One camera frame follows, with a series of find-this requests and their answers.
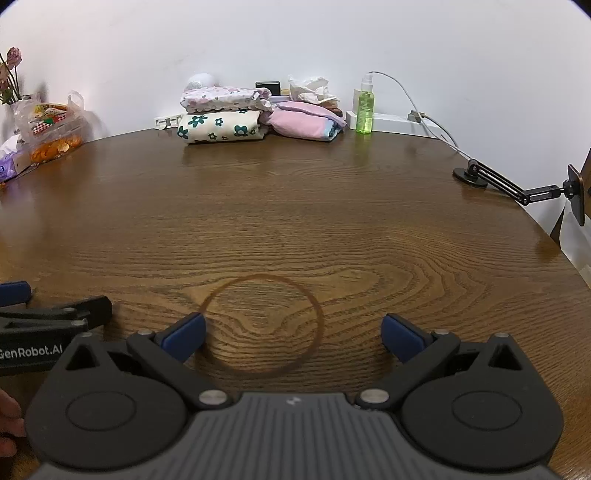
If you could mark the folded pink cloth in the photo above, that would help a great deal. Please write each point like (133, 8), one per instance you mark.
(300, 120)

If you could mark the folded green floral cloth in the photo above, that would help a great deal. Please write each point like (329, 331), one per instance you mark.
(217, 127)

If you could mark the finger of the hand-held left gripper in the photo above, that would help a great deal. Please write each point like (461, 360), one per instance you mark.
(14, 293)
(92, 309)

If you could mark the pile of oranges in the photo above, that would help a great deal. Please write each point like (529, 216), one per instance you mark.
(55, 147)

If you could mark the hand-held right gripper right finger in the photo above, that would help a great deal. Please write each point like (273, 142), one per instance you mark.
(401, 334)

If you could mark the person's left hand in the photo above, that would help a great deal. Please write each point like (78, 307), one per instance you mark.
(9, 415)

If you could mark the crumpled white cloth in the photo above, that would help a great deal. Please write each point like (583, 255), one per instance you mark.
(311, 90)

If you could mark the white power strip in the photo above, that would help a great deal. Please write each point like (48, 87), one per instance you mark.
(392, 123)

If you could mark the clear plastic snack bag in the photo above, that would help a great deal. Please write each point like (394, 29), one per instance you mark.
(51, 120)

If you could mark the green spray bottle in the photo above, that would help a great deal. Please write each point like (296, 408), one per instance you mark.
(364, 110)

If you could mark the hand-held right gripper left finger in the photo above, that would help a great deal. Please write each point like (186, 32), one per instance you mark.
(187, 334)

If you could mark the wooden chair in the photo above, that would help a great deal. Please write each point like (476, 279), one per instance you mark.
(588, 184)

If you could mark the purple tissue pack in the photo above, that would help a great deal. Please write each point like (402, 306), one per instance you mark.
(11, 161)

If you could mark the white round device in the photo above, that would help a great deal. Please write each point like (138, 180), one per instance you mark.
(201, 82)

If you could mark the pink floral garment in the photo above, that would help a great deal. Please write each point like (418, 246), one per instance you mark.
(221, 98)

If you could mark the dried pink flowers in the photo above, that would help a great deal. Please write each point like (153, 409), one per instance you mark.
(11, 57)

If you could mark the white plastic basin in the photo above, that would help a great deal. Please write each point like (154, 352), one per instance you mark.
(575, 244)

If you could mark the small black box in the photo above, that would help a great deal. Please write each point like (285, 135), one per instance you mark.
(268, 88)

